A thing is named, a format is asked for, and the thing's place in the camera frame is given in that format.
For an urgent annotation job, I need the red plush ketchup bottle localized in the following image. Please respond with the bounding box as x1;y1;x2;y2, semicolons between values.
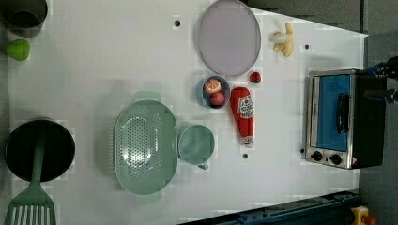
230;87;254;147

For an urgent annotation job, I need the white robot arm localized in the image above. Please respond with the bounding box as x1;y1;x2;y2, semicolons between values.
364;56;398;103

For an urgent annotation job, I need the green oval strainer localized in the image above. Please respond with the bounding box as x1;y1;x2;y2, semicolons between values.
113;91;178;204

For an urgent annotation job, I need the toy red apple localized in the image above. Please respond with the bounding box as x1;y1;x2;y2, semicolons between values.
209;92;225;106

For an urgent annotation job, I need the small blue bowl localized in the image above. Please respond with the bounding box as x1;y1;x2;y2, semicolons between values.
196;76;231;109

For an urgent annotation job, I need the toy orange slice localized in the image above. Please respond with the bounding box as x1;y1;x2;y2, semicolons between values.
204;78;222;94

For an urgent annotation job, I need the light green cup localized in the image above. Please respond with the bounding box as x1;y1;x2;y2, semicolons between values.
178;125;215;170

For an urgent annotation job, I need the toy strawberry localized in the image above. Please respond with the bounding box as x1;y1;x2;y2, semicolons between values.
249;72;262;83

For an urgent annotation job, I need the lavender round plate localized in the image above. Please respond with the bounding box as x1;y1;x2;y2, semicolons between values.
198;0;261;76

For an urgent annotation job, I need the toy peeled banana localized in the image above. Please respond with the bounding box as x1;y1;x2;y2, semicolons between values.
270;22;295;57

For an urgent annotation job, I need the black frying pan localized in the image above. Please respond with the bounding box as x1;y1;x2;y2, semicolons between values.
5;119;75;182

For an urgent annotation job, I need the silver toaster oven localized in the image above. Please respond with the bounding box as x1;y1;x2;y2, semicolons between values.
305;69;387;170

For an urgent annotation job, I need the green slotted spatula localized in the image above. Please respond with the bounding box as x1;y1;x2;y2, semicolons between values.
5;140;56;225

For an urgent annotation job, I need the green toy pepper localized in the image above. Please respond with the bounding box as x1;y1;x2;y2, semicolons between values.
6;39;30;61

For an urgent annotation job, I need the dark grey pot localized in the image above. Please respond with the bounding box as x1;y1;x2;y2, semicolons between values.
0;0;48;38

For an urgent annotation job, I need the blue metal frame rail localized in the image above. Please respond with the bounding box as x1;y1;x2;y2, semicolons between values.
178;191;361;225

